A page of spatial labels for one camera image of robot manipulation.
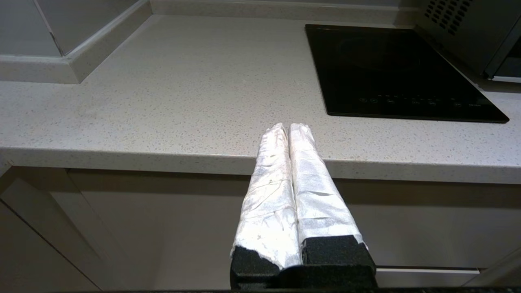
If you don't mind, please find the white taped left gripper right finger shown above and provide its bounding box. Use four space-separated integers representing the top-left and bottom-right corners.
288 123 377 289

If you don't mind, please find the black glass induction cooktop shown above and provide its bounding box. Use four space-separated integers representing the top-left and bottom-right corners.
305 24 510 124

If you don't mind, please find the silver microwave oven body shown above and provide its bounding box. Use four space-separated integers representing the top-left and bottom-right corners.
415 0 521 77

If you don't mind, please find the beige cabinet front panel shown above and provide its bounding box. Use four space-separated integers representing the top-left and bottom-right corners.
374 267 481 289
67 168 521 290
0 165 123 291

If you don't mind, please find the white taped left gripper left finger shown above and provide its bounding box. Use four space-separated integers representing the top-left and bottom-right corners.
230 123 302 290

